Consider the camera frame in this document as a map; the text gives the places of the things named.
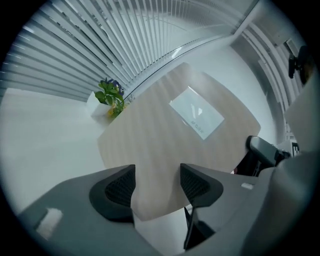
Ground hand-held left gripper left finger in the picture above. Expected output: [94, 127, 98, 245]
[17, 163, 166, 256]

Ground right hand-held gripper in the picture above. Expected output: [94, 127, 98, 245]
[246, 135, 301, 166]

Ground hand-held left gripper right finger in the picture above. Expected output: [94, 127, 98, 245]
[179, 163, 259, 256]

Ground beige file box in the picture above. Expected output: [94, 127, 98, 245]
[96, 62, 261, 222]

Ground person's head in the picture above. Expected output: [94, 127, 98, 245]
[299, 57, 316, 86]

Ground purple flower potted plant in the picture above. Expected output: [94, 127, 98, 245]
[86, 77, 126, 123]

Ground black head camera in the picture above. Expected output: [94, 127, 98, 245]
[287, 44, 309, 80]

